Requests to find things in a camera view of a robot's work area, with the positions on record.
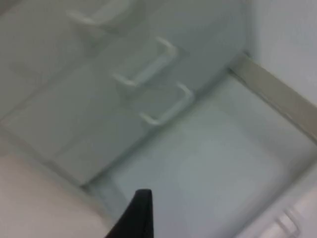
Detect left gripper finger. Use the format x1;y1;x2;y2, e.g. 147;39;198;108
105;188;156;238

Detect grey drawer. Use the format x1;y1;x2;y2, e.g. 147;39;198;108
83;51;317;238

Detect grey chest of drawers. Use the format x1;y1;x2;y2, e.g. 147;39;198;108
0;0;251;189

